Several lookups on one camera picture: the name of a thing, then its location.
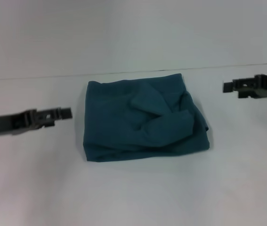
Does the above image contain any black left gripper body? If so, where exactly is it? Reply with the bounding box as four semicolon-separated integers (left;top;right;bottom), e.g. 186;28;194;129
0;107;63;138

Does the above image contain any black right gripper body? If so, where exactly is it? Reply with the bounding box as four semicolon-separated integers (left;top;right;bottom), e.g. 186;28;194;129
232;74;267;99

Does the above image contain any teal t-shirt with pink print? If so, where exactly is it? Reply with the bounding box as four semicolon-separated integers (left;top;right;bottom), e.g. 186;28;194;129
82;73;210;163

